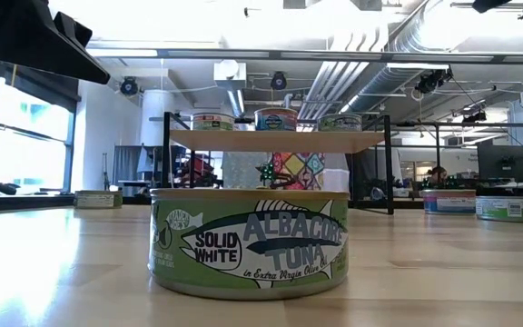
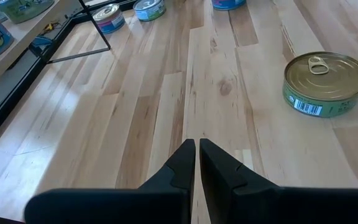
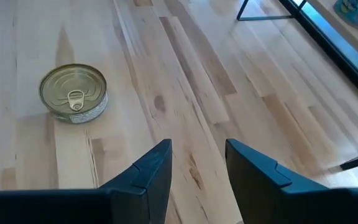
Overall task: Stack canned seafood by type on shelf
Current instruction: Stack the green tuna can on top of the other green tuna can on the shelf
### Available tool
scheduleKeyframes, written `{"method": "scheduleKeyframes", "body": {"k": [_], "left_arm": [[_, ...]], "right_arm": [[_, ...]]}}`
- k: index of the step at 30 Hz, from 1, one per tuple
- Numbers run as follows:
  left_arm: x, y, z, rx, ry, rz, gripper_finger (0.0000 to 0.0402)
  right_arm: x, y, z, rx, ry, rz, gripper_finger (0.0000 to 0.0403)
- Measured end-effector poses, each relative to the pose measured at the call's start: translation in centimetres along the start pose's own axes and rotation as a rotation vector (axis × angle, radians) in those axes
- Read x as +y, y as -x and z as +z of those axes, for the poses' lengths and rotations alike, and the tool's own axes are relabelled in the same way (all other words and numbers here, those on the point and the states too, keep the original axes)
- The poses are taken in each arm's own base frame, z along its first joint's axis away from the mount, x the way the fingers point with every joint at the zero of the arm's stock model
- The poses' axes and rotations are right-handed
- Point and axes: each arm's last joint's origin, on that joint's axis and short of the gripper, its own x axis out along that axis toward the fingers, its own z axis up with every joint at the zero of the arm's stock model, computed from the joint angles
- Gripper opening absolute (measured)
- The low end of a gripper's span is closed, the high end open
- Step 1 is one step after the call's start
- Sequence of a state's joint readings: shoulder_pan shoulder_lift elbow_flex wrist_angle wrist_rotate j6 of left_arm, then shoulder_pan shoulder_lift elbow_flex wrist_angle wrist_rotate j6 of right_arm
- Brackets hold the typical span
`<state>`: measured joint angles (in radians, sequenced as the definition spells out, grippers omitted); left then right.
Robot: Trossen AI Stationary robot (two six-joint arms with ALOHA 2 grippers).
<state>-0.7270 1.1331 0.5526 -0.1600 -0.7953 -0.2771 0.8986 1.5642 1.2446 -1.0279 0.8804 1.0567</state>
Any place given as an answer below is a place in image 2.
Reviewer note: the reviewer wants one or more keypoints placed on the wooden shelf black frame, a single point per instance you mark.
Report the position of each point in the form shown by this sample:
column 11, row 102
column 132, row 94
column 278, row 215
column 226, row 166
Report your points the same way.
column 26, row 34

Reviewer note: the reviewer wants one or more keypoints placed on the gold-lid green-label can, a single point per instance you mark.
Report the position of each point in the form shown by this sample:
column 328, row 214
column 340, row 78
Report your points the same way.
column 325, row 77

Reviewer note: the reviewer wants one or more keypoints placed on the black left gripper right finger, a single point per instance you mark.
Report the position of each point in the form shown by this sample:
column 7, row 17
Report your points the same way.
column 275, row 207

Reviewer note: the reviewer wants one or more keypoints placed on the silver-lid green-label can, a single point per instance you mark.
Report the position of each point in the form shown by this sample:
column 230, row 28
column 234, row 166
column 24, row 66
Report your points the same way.
column 23, row 11
column 149, row 11

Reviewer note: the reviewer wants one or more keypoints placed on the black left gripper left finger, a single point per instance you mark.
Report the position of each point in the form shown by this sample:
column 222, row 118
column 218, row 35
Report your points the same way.
column 120, row 207

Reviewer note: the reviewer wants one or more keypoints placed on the black metal table frame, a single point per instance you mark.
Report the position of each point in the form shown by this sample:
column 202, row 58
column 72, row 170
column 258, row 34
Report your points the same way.
column 11, row 99

